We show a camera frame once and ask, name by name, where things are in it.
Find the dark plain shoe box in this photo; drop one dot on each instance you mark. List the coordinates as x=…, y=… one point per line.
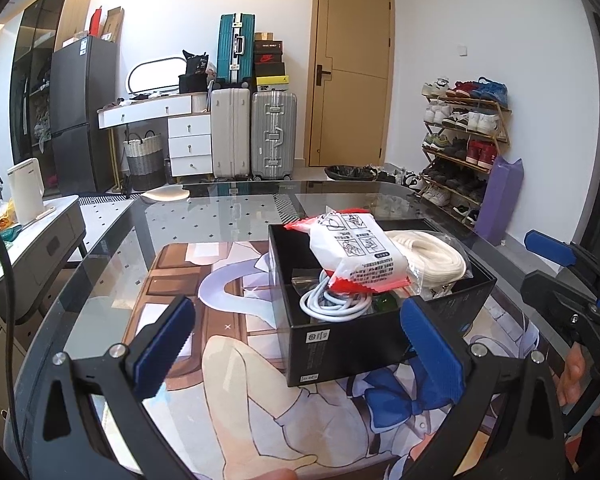
x=270, y=69

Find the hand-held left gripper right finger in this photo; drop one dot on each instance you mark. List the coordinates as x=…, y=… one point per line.
x=430, y=355

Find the yellow black shoe box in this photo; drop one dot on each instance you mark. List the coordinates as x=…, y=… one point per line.
x=272, y=82

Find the black plastic basin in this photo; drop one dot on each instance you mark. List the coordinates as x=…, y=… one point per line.
x=350, y=172

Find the yellow snack bag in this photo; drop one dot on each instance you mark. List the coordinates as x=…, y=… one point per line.
x=2, y=215

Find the black cardboard box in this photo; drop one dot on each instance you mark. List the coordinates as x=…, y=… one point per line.
x=340, y=345

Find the dark glass wardrobe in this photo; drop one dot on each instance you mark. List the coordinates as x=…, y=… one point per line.
x=35, y=50

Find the wooden door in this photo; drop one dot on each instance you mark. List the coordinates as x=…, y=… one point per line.
x=350, y=110

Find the group of racked shoes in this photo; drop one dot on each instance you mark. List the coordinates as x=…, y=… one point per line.
x=460, y=120

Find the teal suitcase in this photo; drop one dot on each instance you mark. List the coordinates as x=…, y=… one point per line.
x=227, y=50

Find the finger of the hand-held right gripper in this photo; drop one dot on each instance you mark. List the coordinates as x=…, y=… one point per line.
x=555, y=295
x=550, y=247

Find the wooden shoe rack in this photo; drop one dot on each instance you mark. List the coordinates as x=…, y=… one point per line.
x=502, y=125

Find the dark grey fridge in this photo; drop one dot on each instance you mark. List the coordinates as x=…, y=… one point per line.
x=80, y=90

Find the red flat box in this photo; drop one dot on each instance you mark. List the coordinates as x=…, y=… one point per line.
x=95, y=22

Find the white suitcase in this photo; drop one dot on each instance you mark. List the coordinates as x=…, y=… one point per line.
x=230, y=130

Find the brown cardboard carton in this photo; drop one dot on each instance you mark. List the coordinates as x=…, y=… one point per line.
x=112, y=25

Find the black bag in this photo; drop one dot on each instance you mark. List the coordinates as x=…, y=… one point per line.
x=195, y=72

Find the person's right hand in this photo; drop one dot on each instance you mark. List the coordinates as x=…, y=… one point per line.
x=575, y=375

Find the white electric kettle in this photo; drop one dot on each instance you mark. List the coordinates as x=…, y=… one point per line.
x=25, y=190

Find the oval mirror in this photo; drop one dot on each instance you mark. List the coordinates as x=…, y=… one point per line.
x=155, y=75

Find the silver suitcase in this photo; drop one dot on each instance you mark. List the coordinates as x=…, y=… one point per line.
x=275, y=135

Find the black red-logo shoe box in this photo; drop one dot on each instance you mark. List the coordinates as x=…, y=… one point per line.
x=269, y=57

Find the tan cardboard box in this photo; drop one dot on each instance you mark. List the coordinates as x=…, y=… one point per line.
x=264, y=36

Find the black striped shoe box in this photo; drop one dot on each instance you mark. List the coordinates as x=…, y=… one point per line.
x=269, y=46

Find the grey side table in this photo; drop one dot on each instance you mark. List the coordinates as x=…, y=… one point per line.
x=45, y=250

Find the white dresser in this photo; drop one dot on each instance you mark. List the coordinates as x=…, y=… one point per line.
x=190, y=145

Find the white red-edged packet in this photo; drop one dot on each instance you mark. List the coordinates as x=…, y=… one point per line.
x=360, y=255

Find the woven laundry basket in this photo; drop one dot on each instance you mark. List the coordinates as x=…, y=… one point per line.
x=145, y=160

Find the printed desk mat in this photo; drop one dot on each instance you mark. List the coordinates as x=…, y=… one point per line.
x=240, y=385

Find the purple bag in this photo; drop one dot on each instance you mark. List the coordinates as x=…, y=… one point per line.
x=500, y=200

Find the pile of loose shoes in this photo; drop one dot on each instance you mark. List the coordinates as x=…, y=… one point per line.
x=405, y=177

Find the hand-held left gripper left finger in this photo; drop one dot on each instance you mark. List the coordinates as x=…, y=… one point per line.
x=165, y=345

